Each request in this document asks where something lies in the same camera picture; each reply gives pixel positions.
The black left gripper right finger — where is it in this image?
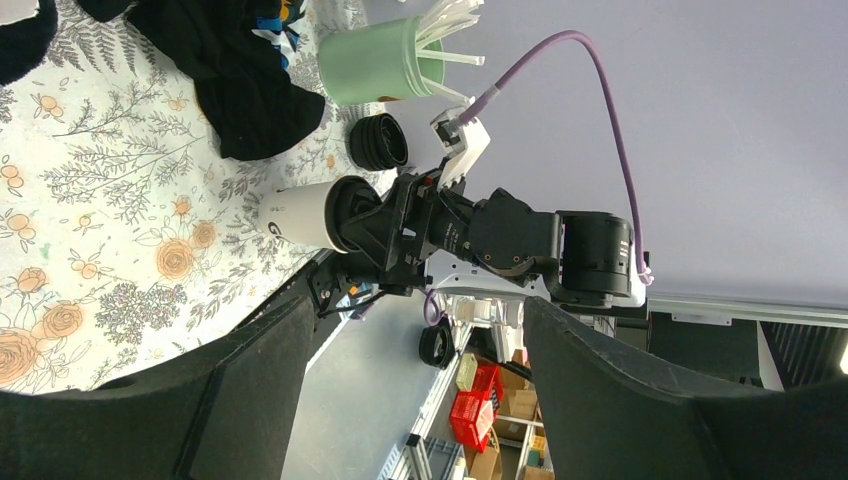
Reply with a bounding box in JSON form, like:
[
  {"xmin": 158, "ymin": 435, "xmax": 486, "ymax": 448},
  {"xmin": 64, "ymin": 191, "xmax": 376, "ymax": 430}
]
[{"xmin": 524, "ymin": 297, "xmax": 847, "ymax": 479}]

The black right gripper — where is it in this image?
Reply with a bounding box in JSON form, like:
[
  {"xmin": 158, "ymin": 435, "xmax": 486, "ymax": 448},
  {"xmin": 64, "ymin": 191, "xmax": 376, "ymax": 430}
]
[{"xmin": 307, "ymin": 168, "xmax": 475, "ymax": 318}]

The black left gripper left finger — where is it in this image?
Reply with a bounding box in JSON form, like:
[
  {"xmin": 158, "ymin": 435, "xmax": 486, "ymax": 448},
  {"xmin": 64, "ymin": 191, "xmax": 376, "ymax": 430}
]
[{"xmin": 1, "ymin": 297, "xmax": 315, "ymax": 479}]

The single white paper cup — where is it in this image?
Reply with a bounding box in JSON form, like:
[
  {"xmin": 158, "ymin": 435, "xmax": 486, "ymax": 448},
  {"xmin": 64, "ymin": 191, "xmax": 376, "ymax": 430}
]
[{"xmin": 258, "ymin": 182, "xmax": 342, "ymax": 252}]

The black plastic cup lid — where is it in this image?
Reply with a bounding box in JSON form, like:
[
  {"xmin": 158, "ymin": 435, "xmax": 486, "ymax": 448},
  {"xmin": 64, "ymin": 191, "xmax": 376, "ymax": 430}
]
[{"xmin": 324, "ymin": 176, "xmax": 382, "ymax": 253}]

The stack of black lids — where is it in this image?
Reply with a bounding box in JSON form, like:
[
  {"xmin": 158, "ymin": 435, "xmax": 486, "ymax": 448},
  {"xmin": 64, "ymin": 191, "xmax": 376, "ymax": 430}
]
[{"xmin": 348, "ymin": 113, "xmax": 409, "ymax": 172}]

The red plastic crate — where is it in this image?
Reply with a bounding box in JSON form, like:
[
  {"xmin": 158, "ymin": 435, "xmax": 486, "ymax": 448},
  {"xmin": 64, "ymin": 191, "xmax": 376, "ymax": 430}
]
[{"xmin": 449, "ymin": 365, "xmax": 504, "ymax": 452}]

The pale green plastic cup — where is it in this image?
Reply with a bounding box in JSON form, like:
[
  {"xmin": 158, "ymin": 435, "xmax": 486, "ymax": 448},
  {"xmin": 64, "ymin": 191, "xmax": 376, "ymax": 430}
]
[{"xmin": 317, "ymin": 17, "xmax": 445, "ymax": 106}]

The floral patterned table mat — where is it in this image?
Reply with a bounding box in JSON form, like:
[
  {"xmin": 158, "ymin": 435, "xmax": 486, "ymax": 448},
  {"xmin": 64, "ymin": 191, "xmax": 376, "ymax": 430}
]
[{"xmin": 1, "ymin": 1, "xmax": 383, "ymax": 395}]

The black cloth with daisy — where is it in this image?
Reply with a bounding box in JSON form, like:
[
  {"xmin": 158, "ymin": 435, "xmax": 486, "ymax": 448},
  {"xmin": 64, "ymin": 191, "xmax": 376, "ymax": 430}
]
[{"xmin": 79, "ymin": 1, "xmax": 325, "ymax": 161}]

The white drinking straws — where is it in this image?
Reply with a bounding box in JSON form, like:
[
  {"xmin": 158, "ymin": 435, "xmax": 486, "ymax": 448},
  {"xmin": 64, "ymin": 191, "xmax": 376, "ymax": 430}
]
[{"xmin": 413, "ymin": 0, "xmax": 488, "ymax": 107}]

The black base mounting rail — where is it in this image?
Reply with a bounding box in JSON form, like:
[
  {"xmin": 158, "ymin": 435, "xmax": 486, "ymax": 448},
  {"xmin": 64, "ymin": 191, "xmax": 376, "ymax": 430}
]
[{"xmin": 231, "ymin": 251, "xmax": 399, "ymax": 372}]

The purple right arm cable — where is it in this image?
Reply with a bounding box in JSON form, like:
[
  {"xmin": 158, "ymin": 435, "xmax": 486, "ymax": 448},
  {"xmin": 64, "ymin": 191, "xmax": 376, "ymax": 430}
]
[{"xmin": 423, "ymin": 29, "xmax": 656, "ymax": 327}]

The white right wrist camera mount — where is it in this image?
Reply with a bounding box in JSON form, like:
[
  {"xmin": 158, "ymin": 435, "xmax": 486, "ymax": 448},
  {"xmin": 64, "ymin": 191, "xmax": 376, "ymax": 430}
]
[{"xmin": 430, "ymin": 106, "xmax": 491, "ymax": 190}]

